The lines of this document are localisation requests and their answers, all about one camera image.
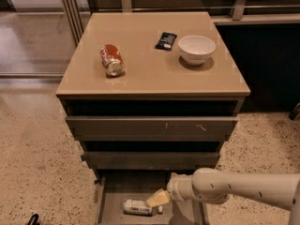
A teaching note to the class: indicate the black object at floor corner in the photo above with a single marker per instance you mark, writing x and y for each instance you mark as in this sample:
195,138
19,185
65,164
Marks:
33,220

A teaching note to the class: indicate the white ceramic bowl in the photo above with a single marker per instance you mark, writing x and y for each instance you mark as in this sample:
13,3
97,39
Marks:
196,50

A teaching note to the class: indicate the grey top drawer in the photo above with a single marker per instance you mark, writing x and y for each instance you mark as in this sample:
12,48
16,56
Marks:
151,129

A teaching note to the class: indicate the grey open bottom drawer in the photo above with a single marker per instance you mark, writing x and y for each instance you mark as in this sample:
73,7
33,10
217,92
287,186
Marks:
117,186

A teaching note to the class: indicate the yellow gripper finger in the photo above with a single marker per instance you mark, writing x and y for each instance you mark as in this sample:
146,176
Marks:
160,197

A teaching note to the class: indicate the black snack packet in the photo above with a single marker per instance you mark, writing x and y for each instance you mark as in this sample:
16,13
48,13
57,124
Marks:
166,41

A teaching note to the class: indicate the grey middle drawer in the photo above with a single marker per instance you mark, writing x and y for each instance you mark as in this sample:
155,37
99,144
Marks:
150,160

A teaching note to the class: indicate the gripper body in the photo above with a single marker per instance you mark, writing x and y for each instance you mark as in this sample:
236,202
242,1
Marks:
174,187

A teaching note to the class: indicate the dark object at right edge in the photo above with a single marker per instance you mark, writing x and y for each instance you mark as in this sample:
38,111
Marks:
295,112

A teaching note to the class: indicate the red soda can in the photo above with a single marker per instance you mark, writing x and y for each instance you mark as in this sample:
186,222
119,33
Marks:
112,60

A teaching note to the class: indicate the clear blue plastic bottle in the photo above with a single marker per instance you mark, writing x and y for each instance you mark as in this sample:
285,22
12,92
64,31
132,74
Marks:
140,208

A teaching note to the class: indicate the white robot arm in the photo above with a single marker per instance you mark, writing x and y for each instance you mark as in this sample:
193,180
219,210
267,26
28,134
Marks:
207,185

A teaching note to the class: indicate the grey drawer cabinet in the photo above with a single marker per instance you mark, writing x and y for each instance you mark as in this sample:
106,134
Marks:
155,83

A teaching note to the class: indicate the metal window frame rail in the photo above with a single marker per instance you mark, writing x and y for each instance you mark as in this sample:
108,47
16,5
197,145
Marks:
223,12

